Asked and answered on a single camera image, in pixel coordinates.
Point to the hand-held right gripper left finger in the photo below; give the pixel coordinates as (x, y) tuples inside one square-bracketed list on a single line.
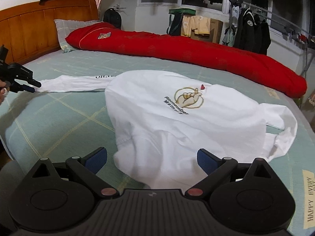
[(96, 161)]

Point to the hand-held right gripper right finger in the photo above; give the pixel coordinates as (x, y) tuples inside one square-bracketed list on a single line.
[(205, 161)]

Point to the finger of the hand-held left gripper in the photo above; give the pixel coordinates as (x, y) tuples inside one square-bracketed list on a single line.
[(27, 88), (34, 83)]

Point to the white printed t-shirt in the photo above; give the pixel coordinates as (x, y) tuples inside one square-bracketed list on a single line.
[(172, 127)]

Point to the metal clothes drying rack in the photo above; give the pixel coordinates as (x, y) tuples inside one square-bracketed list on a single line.
[(283, 19)]

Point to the person's left hand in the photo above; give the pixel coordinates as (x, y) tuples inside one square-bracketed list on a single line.
[(3, 91)]

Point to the wooden headboard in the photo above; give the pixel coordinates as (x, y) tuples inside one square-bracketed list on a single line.
[(29, 27)]

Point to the light green checked bed sheet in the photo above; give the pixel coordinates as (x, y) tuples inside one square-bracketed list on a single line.
[(73, 118)]

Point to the grey checked pillow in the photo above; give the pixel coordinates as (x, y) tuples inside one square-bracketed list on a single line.
[(64, 29)]

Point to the black fan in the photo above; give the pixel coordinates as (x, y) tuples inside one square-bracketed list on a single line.
[(112, 17)]

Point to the red quilt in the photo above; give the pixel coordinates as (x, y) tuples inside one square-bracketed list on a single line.
[(184, 49)]

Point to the pale green hanging garment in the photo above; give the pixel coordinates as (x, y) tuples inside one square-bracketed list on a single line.
[(229, 36)]

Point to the cardboard box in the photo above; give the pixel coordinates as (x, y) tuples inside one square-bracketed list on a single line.
[(215, 29)]

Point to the black hanging jacket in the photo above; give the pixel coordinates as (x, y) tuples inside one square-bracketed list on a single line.
[(251, 34)]

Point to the beige hanging cloth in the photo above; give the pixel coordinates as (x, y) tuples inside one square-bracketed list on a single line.
[(203, 25), (187, 25)]

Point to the green folding stool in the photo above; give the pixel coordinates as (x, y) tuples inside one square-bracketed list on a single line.
[(176, 24)]

